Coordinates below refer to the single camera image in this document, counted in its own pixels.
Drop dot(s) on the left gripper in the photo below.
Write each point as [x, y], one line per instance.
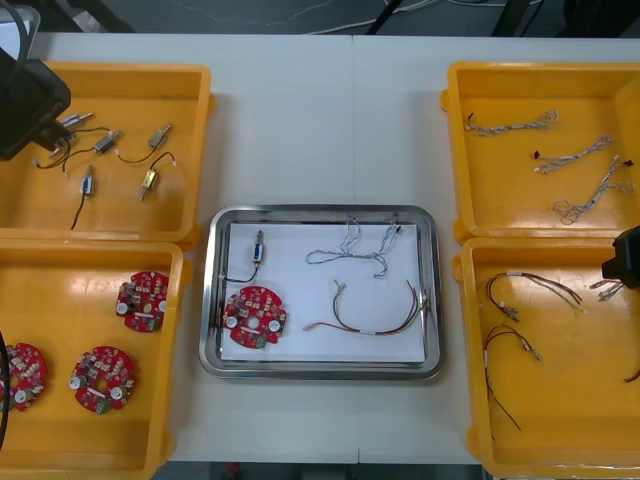
[30, 105]

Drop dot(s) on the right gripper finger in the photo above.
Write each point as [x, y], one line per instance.
[627, 272]
[629, 245]

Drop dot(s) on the white label metal solenoid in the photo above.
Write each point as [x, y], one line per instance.
[59, 146]

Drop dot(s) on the blue label metal solenoid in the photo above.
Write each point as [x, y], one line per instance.
[257, 250]

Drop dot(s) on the round red circuit board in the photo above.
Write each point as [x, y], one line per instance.
[142, 300]
[25, 370]
[102, 372]
[250, 310]

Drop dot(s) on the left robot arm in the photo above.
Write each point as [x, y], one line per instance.
[7, 385]

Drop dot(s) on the pile of metal solenoids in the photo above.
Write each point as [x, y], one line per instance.
[160, 136]

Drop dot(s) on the yellow-orange plastic bin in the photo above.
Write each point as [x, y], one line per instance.
[500, 80]
[75, 440]
[150, 90]
[550, 450]

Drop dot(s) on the clear plastic container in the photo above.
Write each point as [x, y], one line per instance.
[15, 30]

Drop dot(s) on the black table leg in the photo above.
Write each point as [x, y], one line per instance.
[107, 17]

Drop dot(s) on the steel tray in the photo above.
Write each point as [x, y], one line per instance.
[209, 320]

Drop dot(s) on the white sheet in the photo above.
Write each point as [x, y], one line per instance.
[290, 300]

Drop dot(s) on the black stand leg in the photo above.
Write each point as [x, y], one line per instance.
[382, 20]

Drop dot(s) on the black post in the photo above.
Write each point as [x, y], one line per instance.
[510, 17]

